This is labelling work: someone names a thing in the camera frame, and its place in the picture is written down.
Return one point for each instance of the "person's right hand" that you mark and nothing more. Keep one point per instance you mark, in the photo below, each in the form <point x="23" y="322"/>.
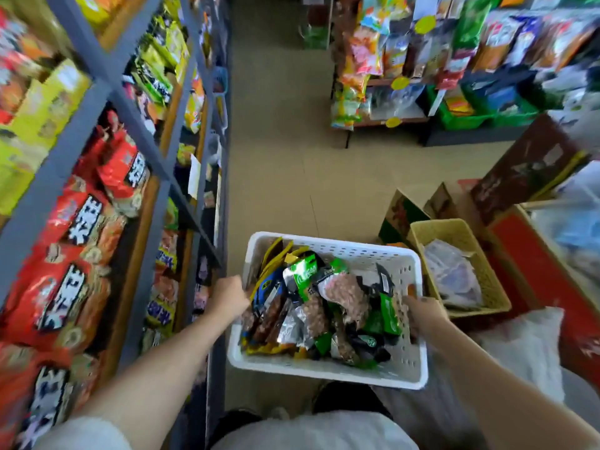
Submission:
<point x="425" y="314"/>

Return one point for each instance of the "person's left hand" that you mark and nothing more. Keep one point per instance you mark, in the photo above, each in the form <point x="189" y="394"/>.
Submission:
<point x="227" y="297"/>

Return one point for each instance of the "person's right thumb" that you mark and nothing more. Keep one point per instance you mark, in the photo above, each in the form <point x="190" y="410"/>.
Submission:
<point x="410" y="302"/>

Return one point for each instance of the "person's left fingers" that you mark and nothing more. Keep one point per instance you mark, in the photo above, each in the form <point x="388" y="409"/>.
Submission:
<point x="243" y="295"/>

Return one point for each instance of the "white perforated plastic basket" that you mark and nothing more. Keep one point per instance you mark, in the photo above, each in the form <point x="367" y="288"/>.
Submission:
<point x="375" y="365"/>

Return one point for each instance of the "person's left forearm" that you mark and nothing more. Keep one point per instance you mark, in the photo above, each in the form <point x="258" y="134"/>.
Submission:
<point x="154" y="377"/>

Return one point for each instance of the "person's right forearm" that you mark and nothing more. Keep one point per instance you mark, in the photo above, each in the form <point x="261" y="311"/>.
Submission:
<point x="492" y="393"/>

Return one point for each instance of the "clear plastic bags bundle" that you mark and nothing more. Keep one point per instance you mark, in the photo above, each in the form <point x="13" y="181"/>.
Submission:
<point x="452" y="276"/>

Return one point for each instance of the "row of orange-blue snack packets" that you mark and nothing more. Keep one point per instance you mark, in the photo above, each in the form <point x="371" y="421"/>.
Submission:
<point x="164" y="295"/>

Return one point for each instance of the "yellow perforated plastic basket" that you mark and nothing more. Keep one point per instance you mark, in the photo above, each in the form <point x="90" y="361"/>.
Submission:
<point x="487" y="281"/>

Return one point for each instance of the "pile of mixed snack packets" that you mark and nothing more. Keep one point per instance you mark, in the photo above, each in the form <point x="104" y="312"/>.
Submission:
<point x="323" y="309"/>

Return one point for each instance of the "green printed cardboard box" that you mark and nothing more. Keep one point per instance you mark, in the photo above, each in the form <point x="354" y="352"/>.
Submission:
<point x="398" y="217"/>

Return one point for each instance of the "plain brown cardboard box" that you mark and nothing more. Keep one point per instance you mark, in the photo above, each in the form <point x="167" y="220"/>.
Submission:
<point x="445" y="201"/>

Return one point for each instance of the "white plastic sack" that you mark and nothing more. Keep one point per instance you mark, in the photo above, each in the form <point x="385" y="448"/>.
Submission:
<point x="525" y="351"/>

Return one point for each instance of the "black shoe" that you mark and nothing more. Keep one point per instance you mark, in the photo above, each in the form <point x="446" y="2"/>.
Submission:
<point x="234" y="421"/>

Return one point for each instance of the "white paper price tag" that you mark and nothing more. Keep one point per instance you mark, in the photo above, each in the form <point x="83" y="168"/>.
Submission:
<point x="194" y="177"/>

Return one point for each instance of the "red cardboard box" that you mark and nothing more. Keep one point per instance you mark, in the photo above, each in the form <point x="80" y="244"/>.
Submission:
<point x="539" y="271"/>

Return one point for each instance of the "white shirt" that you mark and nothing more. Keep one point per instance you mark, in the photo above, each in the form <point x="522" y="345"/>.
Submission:
<point x="318" y="433"/>

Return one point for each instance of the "dark brown cardboard box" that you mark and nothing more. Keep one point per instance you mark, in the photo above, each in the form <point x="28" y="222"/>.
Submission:
<point x="525" y="168"/>

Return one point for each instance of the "stack of red noodle packets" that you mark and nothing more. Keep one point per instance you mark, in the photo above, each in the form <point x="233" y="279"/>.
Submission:
<point x="65" y="276"/>

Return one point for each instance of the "clear plastic wrapped goods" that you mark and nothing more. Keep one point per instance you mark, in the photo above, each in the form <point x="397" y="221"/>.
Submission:
<point x="574" y="229"/>

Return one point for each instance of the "yellow round price tag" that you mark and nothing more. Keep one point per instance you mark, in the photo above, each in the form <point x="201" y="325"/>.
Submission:
<point x="393" y="122"/>
<point x="425" y="24"/>
<point x="400" y="82"/>

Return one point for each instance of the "green plastic crate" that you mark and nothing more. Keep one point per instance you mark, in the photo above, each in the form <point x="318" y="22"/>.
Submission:
<point x="513" y="118"/>
<point x="452" y="119"/>

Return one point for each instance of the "row of green-yellow snack packets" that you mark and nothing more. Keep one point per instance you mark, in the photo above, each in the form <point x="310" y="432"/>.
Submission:
<point x="157" y="65"/>

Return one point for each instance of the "hanging colourful snack packets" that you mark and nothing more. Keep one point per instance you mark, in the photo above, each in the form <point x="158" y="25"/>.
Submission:
<point x="363" y="56"/>

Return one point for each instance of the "grey metal shelf rack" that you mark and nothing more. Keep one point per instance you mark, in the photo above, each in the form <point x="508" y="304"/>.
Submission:
<point x="101" y="72"/>

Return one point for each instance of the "stack of yellow snack packets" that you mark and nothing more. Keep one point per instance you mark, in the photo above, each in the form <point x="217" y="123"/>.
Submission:
<point x="40" y="121"/>

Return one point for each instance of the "row of assorted snack bags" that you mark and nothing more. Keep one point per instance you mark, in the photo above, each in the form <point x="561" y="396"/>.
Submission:
<point x="506" y="32"/>

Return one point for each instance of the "stack of red-orange snack bags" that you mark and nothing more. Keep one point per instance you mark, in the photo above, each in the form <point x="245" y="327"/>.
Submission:
<point x="21" y="65"/>

